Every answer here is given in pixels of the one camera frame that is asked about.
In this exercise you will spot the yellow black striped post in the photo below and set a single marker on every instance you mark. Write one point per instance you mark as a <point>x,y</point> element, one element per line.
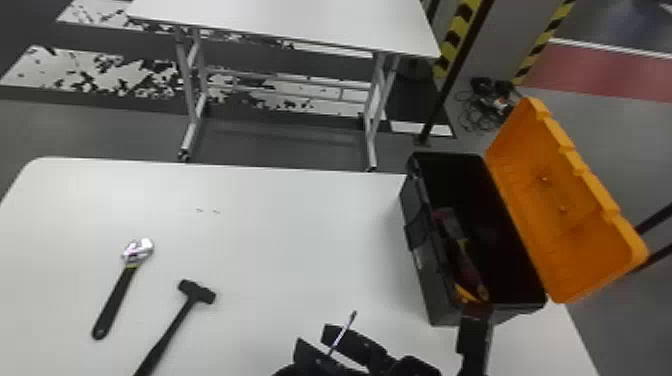
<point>452,39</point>
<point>543,39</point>

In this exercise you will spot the white side table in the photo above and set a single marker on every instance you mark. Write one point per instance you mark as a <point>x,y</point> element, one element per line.
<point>294,21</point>

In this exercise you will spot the black tool box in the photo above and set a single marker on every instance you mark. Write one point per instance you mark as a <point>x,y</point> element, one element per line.
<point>556,210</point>

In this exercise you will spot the thin silver hand tool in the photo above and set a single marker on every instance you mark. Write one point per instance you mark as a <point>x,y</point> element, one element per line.
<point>342,332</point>

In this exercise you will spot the black hammer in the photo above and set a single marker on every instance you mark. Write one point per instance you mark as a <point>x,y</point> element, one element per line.
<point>173,325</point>

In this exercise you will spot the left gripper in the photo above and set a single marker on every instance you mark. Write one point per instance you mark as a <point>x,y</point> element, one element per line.
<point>416,368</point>

